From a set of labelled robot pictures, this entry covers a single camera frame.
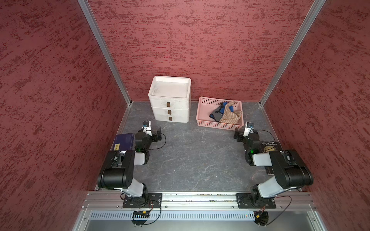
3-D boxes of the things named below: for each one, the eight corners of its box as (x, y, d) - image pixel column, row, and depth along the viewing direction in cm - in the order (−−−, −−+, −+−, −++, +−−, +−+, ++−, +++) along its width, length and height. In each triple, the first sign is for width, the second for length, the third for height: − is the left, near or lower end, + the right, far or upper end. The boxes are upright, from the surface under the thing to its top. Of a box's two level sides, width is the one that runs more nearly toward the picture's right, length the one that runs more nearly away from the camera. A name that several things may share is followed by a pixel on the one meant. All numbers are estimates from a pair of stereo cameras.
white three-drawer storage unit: (153, 123, 109) (145, 99, 89) (157, 100, 125) (151, 75, 104) (190, 123, 109) (191, 99, 89) (190, 100, 125) (190, 75, 105)
